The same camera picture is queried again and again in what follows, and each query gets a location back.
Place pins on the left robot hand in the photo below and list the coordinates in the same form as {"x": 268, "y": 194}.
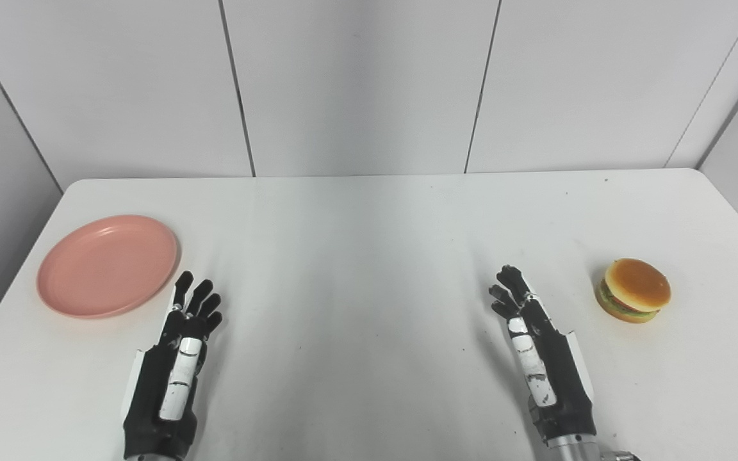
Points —
{"x": 164, "y": 384}

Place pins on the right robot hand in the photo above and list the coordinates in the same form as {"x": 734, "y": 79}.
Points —
{"x": 551, "y": 378}

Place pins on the toy hamburger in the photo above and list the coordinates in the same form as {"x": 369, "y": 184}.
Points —
{"x": 633, "y": 290}

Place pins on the pink plate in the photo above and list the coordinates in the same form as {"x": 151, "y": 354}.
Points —
{"x": 107, "y": 266}

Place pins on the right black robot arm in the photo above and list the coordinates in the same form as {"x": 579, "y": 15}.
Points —
{"x": 577, "y": 449}

